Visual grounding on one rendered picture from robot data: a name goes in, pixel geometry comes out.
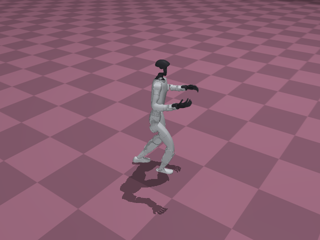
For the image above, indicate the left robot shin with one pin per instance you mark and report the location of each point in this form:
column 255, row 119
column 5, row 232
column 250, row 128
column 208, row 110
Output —
column 149, row 147

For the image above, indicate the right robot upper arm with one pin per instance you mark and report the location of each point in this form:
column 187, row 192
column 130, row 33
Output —
column 157, row 87

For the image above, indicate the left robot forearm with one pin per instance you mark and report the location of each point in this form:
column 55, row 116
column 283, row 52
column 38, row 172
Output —
column 176, row 87

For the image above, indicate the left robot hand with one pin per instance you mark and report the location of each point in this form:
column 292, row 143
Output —
column 190, row 87

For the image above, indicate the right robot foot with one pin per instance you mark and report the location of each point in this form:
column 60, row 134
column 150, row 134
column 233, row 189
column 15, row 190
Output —
column 165, row 170

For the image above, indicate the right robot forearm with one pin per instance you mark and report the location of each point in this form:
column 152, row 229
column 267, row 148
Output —
column 162, row 108

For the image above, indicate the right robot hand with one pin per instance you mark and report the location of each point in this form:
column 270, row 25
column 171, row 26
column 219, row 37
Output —
column 182, row 105

